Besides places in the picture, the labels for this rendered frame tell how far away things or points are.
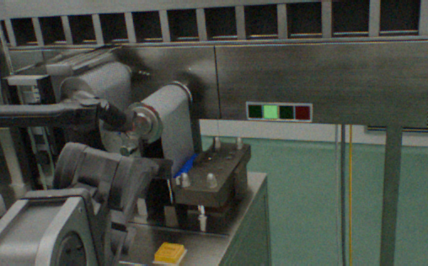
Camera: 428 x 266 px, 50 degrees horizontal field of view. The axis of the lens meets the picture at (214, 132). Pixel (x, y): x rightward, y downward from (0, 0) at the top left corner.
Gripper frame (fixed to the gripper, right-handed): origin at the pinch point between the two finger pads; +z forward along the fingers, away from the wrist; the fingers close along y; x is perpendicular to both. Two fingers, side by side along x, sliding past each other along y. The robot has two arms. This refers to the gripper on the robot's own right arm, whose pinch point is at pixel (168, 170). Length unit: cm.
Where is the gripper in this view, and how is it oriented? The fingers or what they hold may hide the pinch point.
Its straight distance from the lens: 162.3
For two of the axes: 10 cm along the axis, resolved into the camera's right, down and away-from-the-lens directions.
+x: 0.9, -9.9, 1.1
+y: 9.4, 0.4, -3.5
